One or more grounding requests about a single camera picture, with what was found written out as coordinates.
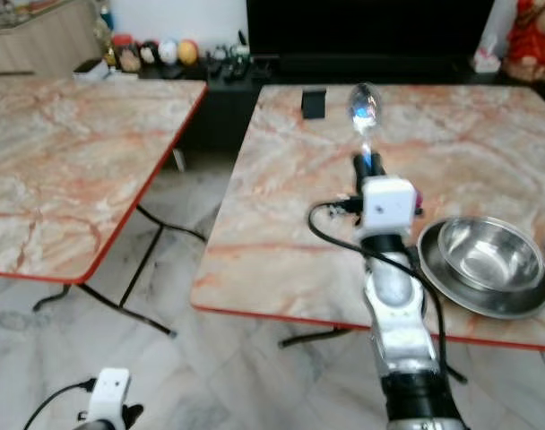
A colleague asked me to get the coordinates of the shiny steel spoon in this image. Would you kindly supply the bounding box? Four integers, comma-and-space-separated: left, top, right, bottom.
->
348, 82, 384, 159

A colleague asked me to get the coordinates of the marble top folding table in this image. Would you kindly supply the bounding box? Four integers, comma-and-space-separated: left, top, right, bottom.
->
189, 82, 545, 351
0, 75, 208, 338

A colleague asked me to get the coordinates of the small black box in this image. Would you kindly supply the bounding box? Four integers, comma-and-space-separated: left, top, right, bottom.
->
300, 88, 328, 119

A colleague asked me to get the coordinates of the stainless steel plate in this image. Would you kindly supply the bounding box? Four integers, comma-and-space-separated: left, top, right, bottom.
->
417, 218, 545, 321

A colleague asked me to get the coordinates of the large black television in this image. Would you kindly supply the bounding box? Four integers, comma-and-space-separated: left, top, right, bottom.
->
245, 0, 496, 62

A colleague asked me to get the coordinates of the stainless steel bowl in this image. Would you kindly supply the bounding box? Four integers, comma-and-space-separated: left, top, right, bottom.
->
437, 216, 545, 294

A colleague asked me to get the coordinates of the small white pink ornament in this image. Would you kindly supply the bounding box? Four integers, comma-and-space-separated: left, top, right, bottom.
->
471, 46, 503, 73

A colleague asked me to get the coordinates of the small dark figurine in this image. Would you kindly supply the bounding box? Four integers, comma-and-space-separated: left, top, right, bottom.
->
205, 30, 256, 82

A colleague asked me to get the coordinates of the red and gold statue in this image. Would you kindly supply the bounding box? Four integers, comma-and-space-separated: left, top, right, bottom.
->
503, 0, 545, 84

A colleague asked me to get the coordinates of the yellow egg ornament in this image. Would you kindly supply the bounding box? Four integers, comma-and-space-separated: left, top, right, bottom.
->
177, 39, 200, 66

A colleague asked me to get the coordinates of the white egg ornament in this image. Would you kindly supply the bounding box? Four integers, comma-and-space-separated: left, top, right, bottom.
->
159, 39, 180, 66

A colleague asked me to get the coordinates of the dark egg ornament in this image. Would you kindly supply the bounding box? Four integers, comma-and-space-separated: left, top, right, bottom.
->
140, 39, 161, 66

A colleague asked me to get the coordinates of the red lidded jar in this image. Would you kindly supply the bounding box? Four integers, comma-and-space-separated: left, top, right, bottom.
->
113, 33, 142, 73

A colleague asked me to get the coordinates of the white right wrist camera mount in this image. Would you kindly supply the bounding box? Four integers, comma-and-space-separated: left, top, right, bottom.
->
359, 176, 416, 237

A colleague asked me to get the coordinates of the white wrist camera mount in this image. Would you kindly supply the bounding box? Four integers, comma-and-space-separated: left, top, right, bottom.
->
85, 367, 131, 426
359, 176, 416, 237

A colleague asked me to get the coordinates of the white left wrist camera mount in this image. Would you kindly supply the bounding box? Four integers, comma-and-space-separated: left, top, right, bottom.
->
85, 367, 131, 426

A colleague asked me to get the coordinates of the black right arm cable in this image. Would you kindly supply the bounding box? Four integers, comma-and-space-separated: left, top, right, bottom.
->
307, 199, 450, 384

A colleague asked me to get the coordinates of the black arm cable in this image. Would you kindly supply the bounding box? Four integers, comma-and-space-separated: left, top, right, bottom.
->
307, 199, 450, 384
23, 378, 97, 430

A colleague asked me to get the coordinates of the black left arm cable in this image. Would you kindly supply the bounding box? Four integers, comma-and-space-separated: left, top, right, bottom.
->
23, 378, 97, 430

